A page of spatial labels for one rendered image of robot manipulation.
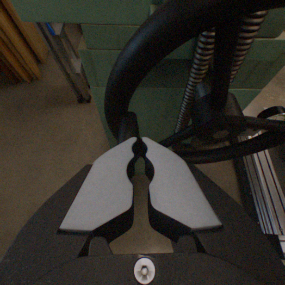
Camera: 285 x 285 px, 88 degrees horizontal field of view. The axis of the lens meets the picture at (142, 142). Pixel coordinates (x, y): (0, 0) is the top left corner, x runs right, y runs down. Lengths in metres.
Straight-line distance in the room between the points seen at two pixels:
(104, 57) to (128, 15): 0.09
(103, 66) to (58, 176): 0.88
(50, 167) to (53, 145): 0.17
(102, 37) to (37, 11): 0.10
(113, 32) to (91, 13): 0.04
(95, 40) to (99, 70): 0.06
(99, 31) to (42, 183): 0.98
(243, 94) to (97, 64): 0.37
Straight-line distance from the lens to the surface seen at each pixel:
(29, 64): 1.72
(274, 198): 1.00
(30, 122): 1.46
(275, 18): 0.27
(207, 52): 0.23
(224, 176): 1.17
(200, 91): 0.24
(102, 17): 0.32
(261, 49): 0.28
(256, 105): 0.61
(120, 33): 0.33
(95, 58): 0.36
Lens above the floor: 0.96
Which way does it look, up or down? 60 degrees down
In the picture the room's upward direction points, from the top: 4 degrees clockwise
